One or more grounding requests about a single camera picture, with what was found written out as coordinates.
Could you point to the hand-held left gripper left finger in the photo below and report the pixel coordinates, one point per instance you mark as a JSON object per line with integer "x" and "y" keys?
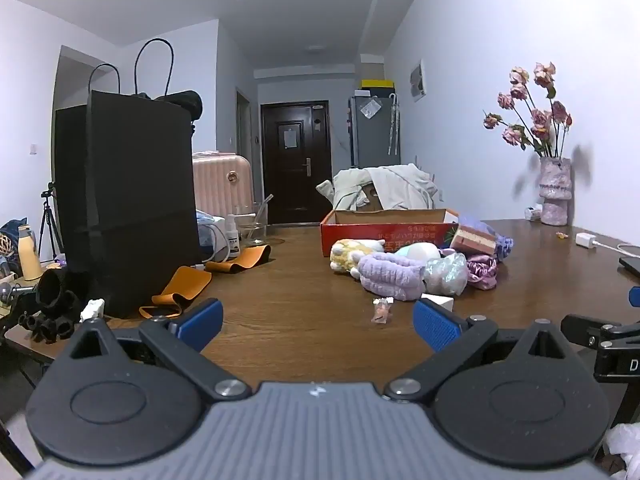
{"x": 202, "y": 322}

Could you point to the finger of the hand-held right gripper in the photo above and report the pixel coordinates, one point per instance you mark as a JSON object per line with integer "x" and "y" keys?
{"x": 635, "y": 296}
{"x": 580, "y": 327}

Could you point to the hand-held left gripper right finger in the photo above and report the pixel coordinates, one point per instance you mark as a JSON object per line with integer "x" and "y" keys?
{"x": 437, "y": 325}

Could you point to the iridescent crinkled bag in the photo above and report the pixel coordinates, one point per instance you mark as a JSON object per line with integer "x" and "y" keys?
{"x": 446, "y": 275}

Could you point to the purple satin scrunchie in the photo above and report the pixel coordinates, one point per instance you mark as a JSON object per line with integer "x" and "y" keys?
{"x": 482, "y": 272}

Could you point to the purple fluffy headband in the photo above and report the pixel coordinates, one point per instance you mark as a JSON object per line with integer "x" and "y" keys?
{"x": 387, "y": 272}

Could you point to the white round foam sponge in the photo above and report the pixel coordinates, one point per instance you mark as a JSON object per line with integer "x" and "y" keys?
{"x": 422, "y": 252}

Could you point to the pink sponge block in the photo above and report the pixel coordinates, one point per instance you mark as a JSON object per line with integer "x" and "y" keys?
{"x": 472, "y": 240}

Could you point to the purple knitted cloth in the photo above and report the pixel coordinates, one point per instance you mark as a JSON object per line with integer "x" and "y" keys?
{"x": 502, "y": 247}

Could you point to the red cardboard box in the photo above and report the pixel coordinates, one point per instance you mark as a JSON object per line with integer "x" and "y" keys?
{"x": 385, "y": 232}

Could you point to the yellow plush toy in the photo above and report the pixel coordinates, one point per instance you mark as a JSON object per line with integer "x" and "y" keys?
{"x": 350, "y": 255}

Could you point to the small white box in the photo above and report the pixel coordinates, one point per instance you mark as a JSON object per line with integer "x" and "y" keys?
{"x": 440, "y": 303}

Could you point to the dark flat device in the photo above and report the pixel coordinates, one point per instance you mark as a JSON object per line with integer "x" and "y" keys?
{"x": 631, "y": 266}

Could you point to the long orange rubber band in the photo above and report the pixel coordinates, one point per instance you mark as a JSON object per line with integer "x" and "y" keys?
{"x": 185, "y": 285}

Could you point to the pink candy wrapper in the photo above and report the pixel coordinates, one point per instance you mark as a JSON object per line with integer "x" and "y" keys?
{"x": 381, "y": 311}

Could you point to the white charger block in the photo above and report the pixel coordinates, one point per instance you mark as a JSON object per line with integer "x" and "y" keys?
{"x": 585, "y": 240}

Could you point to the short orange rubber band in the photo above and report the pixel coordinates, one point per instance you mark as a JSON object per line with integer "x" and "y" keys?
{"x": 250, "y": 257}

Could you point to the white crumpled cloth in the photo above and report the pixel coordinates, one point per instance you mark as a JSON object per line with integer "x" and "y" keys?
{"x": 625, "y": 447}

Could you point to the white spray bottle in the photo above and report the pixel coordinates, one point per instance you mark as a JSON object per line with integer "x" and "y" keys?
{"x": 232, "y": 242}

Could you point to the glass beaker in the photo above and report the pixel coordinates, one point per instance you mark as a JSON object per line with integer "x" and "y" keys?
{"x": 255, "y": 227}

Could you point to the small crumpled white item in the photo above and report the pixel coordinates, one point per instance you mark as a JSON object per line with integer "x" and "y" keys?
{"x": 534, "y": 211}

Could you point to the pink textured vase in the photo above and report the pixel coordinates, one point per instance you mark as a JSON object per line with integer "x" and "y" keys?
{"x": 554, "y": 185}

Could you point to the black paper bag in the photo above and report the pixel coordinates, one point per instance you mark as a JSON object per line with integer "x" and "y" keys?
{"x": 130, "y": 200}

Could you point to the wooden chair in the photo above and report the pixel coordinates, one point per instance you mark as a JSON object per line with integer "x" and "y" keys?
{"x": 371, "y": 199}

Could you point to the pink ribbed suitcase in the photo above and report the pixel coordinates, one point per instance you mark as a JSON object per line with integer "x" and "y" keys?
{"x": 220, "y": 180}

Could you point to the beige jacket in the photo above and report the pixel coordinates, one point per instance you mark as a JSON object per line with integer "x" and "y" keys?
{"x": 400, "y": 185}

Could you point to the black printed plastic part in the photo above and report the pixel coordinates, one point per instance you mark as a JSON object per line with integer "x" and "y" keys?
{"x": 55, "y": 295}

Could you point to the black tripod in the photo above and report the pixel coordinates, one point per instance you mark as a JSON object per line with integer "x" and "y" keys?
{"x": 50, "y": 225}

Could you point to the yellow bottle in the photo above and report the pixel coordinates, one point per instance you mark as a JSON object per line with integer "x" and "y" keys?
{"x": 29, "y": 257}

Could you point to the dark entrance door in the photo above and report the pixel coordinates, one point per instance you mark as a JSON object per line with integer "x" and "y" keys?
{"x": 295, "y": 160}

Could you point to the grey refrigerator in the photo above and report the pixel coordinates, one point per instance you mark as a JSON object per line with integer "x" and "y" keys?
{"x": 372, "y": 140}

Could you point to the dried pink roses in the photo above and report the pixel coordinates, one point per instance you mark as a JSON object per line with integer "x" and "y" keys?
{"x": 542, "y": 120}

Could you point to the grey interior door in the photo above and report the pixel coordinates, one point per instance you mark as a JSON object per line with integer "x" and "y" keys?
{"x": 244, "y": 125}

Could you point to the white folded umbrella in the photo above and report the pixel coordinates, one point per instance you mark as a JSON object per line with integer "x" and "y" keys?
{"x": 395, "y": 125}

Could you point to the dark blue bag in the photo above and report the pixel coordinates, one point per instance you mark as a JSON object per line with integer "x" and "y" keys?
{"x": 15, "y": 227}

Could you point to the paper sheet on refrigerator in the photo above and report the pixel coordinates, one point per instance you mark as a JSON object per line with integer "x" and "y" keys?
{"x": 370, "y": 109}

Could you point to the yellow box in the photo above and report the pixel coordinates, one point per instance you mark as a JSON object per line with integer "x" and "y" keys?
{"x": 377, "y": 83}

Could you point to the wall electrical panel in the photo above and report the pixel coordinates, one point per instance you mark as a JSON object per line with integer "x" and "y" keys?
{"x": 418, "y": 80}

